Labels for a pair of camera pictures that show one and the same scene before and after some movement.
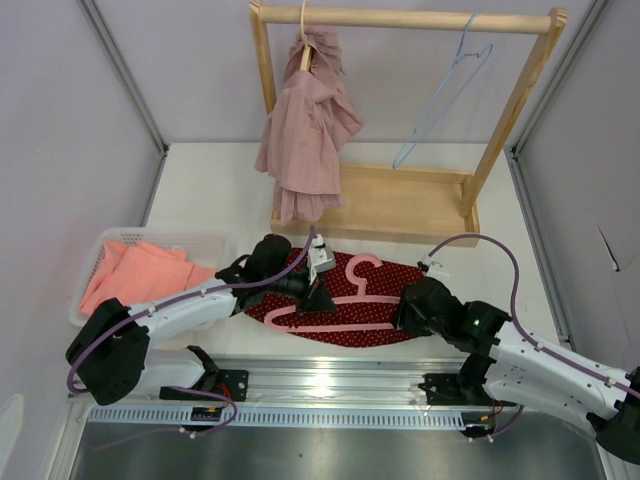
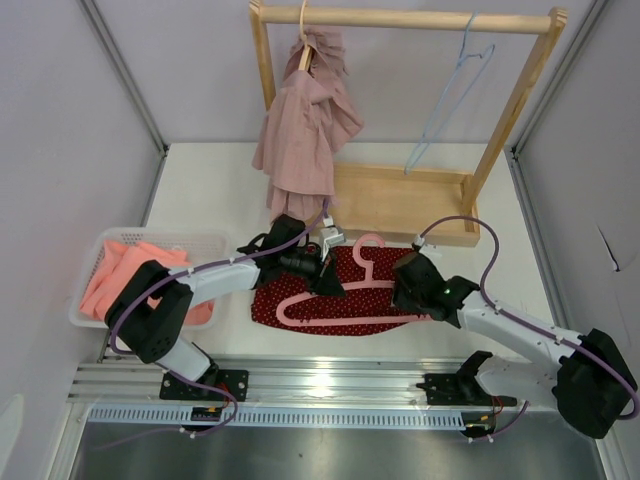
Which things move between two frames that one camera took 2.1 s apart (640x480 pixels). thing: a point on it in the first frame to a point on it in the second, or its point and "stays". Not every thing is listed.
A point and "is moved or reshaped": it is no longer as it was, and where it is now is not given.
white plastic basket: x=209 y=248 stays
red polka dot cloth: x=365 y=294 is moved or reshaped
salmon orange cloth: x=140 y=273 stays
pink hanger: x=360 y=298 to x=368 y=282
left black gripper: x=319 y=299 to x=328 y=283
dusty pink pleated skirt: x=312 y=123 stays
